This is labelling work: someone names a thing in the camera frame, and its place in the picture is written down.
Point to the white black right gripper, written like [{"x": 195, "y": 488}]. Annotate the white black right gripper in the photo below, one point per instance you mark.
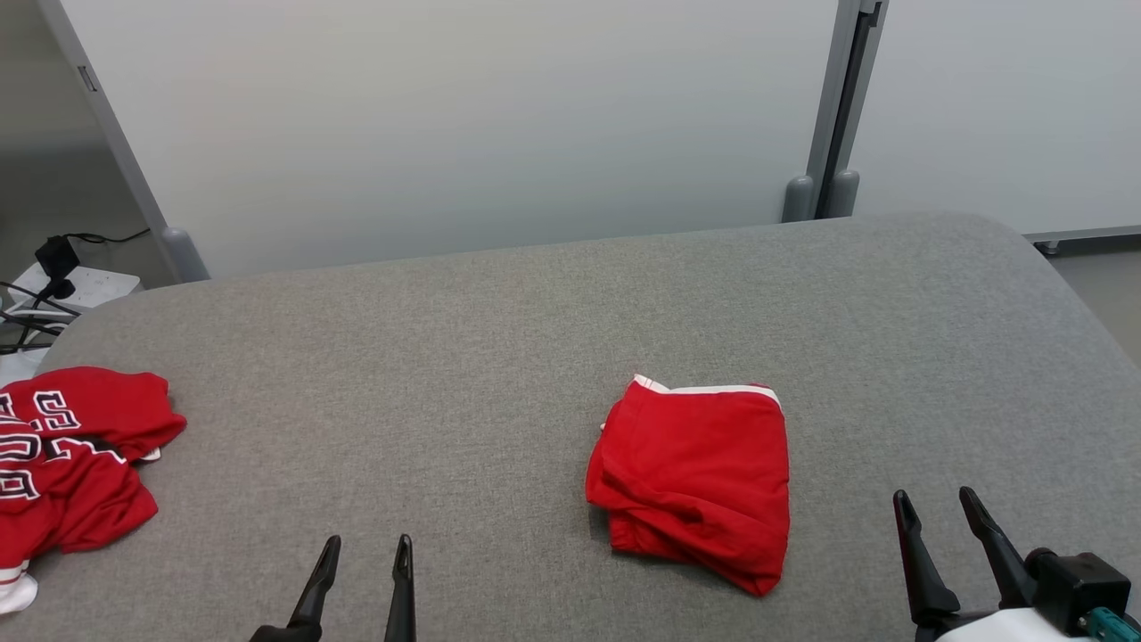
[{"x": 989, "y": 631}]

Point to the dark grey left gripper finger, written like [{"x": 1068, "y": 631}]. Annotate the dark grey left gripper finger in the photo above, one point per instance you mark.
[
  {"x": 403, "y": 597},
  {"x": 307, "y": 597}
]

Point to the red jersey with white sleeves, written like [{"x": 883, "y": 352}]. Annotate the red jersey with white sleeves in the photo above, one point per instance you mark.
[{"x": 80, "y": 464}]

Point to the red shorts with white waistband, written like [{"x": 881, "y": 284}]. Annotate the red shorts with white waistband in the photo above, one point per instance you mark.
[{"x": 695, "y": 481}]

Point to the white power strip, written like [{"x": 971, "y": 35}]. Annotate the white power strip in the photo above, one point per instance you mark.
[
  {"x": 18, "y": 361},
  {"x": 89, "y": 287}
]

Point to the black power adapter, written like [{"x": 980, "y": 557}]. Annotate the black power adapter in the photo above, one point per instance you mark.
[{"x": 55, "y": 259}]

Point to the narrow white partition panel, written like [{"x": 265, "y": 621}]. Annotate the narrow white partition panel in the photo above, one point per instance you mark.
[{"x": 1007, "y": 107}]

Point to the wide white partition panel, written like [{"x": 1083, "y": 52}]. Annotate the wide white partition panel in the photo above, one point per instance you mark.
[{"x": 446, "y": 116}]

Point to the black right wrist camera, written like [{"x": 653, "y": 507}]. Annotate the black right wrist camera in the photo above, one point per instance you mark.
[{"x": 1074, "y": 588}]

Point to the single grey partition post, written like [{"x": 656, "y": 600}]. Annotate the single grey partition post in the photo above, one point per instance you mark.
[{"x": 134, "y": 169}]

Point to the double grey partition post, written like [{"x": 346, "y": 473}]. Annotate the double grey partition post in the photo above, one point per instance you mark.
[{"x": 838, "y": 107}]

